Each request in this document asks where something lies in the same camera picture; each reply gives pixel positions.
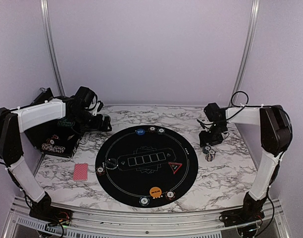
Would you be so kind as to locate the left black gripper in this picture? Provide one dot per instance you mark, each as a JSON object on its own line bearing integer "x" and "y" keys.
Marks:
{"x": 96, "y": 126}

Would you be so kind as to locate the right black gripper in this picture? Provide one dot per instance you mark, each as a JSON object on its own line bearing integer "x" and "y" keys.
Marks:
{"x": 204, "y": 140}

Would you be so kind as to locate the green poker chip stack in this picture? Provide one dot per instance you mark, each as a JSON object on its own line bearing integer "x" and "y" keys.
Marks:
{"x": 206, "y": 149}

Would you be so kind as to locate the blue small blind button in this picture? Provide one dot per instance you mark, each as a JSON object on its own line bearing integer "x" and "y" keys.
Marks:
{"x": 140, "y": 131}

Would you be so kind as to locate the red chip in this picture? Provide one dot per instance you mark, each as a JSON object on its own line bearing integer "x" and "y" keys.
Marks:
{"x": 152, "y": 129}
{"x": 170, "y": 195}
{"x": 100, "y": 171}

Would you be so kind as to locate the red black triangle all-in marker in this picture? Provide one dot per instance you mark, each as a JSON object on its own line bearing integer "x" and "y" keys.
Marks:
{"x": 175, "y": 166}

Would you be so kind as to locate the orange big blind button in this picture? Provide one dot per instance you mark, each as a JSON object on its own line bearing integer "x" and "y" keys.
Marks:
{"x": 155, "y": 192}

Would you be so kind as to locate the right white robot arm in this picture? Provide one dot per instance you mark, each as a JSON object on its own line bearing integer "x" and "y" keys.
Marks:
{"x": 276, "y": 135}

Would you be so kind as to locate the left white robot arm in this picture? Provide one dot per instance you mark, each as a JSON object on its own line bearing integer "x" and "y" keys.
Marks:
{"x": 16, "y": 121}

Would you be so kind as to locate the clear round dealer button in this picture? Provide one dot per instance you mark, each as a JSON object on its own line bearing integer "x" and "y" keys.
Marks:
{"x": 111, "y": 163}

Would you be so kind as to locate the black poker chip case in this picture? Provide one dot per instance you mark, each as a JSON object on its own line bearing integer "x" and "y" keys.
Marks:
{"x": 58, "y": 137}

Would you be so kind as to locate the red playing card deck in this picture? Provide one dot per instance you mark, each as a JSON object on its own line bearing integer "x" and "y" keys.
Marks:
{"x": 80, "y": 172}

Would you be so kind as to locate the round black poker mat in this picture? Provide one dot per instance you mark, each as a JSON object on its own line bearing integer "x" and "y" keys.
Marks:
{"x": 143, "y": 163}

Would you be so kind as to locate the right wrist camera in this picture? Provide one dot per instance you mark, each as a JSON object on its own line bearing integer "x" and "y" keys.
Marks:
{"x": 212, "y": 112}

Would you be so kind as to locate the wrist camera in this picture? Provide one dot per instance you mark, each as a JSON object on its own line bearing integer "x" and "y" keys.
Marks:
{"x": 212, "y": 112}
{"x": 87, "y": 98}

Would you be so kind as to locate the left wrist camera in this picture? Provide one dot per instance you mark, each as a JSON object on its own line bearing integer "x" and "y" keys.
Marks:
{"x": 87, "y": 98}

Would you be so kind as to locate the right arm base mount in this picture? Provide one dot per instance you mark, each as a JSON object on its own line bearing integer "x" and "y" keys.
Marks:
{"x": 238, "y": 217}

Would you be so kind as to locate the front aluminium rail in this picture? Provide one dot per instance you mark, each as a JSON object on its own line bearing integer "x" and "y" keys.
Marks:
{"x": 94, "y": 223}

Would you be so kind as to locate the right aluminium frame post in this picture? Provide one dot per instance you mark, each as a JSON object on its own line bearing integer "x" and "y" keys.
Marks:
{"x": 248, "y": 45}

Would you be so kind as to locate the aluminium frame post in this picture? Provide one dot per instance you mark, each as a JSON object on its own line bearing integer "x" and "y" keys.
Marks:
{"x": 248, "y": 45}
{"x": 50, "y": 45}

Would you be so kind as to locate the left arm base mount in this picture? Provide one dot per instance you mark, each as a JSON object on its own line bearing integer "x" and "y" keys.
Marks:
{"x": 54, "y": 215}

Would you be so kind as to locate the left aluminium frame post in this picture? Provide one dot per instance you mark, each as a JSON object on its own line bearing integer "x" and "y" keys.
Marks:
{"x": 50, "y": 45}

